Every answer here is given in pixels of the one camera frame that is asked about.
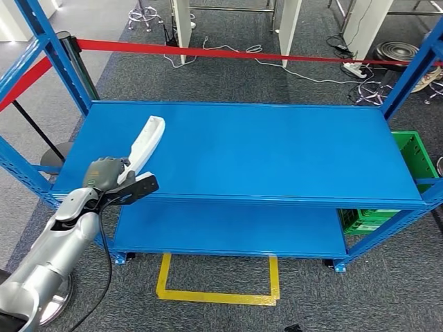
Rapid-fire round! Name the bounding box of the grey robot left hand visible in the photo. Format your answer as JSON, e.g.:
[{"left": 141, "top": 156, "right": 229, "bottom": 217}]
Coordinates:
[{"left": 82, "top": 156, "right": 137, "bottom": 194}]

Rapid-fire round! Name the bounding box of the belt barrier stanchion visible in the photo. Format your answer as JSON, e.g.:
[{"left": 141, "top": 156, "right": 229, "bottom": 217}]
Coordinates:
[{"left": 56, "top": 30, "right": 101, "bottom": 102}]

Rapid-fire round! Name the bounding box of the black pole stanchion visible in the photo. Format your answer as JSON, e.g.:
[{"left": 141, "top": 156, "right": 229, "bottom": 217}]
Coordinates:
[{"left": 11, "top": 100, "right": 74, "bottom": 176}]

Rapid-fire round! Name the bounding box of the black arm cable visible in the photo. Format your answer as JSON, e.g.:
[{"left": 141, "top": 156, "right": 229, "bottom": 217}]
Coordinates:
[{"left": 67, "top": 201, "right": 113, "bottom": 332}]

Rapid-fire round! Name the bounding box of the green plastic crate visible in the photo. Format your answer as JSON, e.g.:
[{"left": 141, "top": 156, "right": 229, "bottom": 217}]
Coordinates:
[
  {"left": 391, "top": 131, "right": 441, "bottom": 194},
  {"left": 339, "top": 208, "right": 402, "bottom": 237}
]

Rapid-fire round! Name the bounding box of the red barrier belt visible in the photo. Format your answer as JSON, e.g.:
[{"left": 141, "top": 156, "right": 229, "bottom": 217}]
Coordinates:
[
  {"left": 76, "top": 38, "right": 443, "bottom": 67},
  {"left": 0, "top": 55, "right": 54, "bottom": 113}
]

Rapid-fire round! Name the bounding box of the white floor cable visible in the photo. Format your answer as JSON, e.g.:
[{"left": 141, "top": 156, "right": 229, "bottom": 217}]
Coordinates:
[{"left": 163, "top": 35, "right": 364, "bottom": 86}]

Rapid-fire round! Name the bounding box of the chrome stool star base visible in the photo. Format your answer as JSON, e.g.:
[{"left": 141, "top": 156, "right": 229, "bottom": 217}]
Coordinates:
[
  {"left": 354, "top": 81, "right": 395, "bottom": 107},
  {"left": 127, "top": 0, "right": 164, "bottom": 33}
]

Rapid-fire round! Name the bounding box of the white power strip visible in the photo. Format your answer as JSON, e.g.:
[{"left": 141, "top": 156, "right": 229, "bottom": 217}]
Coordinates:
[{"left": 342, "top": 62, "right": 368, "bottom": 80}]

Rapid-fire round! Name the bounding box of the black router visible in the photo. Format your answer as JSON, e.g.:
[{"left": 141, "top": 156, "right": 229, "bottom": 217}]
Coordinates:
[{"left": 163, "top": 23, "right": 179, "bottom": 47}]

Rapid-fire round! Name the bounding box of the white curved plastic part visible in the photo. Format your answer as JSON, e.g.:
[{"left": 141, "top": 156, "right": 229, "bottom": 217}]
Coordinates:
[{"left": 116, "top": 115, "right": 166, "bottom": 185}]

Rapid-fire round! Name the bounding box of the white panel-leg desk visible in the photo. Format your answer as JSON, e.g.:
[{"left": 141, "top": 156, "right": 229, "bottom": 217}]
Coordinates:
[
  {"left": 169, "top": 0, "right": 303, "bottom": 68},
  {"left": 342, "top": 0, "right": 443, "bottom": 62}
]

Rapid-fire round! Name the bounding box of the dark round ribbed base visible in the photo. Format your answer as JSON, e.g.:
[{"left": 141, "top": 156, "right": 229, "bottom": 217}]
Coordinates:
[{"left": 373, "top": 41, "right": 420, "bottom": 72}]

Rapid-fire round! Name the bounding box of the person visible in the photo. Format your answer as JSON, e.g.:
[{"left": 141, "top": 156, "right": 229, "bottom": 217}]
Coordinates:
[{"left": 411, "top": 66, "right": 443, "bottom": 94}]

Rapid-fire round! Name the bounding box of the blue metal shelf rack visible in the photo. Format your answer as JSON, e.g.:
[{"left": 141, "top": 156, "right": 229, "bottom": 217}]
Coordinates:
[{"left": 0, "top": 0, "right": 443, "bottom": 275}]

